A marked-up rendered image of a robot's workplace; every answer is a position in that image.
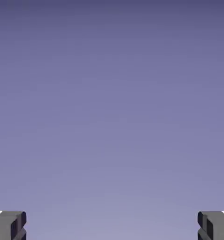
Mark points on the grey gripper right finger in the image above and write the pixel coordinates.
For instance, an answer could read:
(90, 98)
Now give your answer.
(218, 225)

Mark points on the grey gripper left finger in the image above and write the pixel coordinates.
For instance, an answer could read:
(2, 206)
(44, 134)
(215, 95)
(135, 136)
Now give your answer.
(5, 225)

